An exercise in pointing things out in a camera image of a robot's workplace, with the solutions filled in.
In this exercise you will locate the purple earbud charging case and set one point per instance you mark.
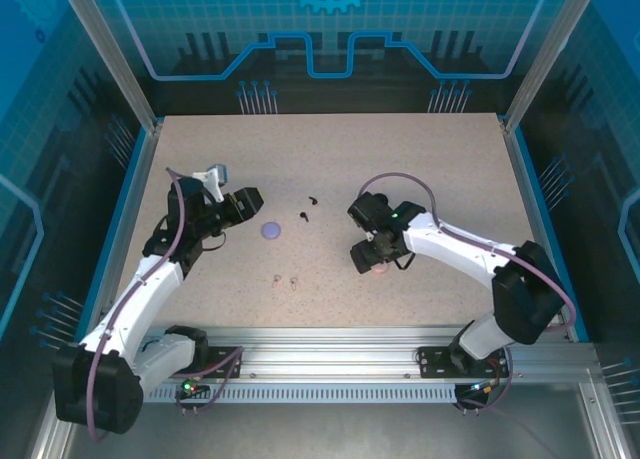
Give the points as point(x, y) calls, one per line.
point(271, 230)

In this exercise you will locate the pink earbud charging case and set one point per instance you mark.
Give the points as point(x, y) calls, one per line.
point(380, 270)

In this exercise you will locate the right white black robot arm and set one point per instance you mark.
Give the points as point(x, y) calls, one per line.
point(450, 249)

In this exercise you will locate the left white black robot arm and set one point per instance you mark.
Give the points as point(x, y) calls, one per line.
point(150, 304)

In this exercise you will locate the connector with indicator lights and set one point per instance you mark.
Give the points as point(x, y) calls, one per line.
point(481, 388)
point(190, 387)

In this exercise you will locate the steel shelf panel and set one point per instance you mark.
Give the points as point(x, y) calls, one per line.
point(325, 434)

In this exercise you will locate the aluminium table side rail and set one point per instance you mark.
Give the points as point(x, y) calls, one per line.
point(140, 179)
point(526, 179)

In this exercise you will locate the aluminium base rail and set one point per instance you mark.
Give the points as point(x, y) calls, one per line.
point(330, 354)

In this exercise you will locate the tall aluminium frame post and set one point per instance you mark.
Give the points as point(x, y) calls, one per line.
point(546, 54)
point(112, 54)

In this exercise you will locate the short aluminium frame post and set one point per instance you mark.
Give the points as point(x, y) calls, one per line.
point(47, 446)
point(602, 419)

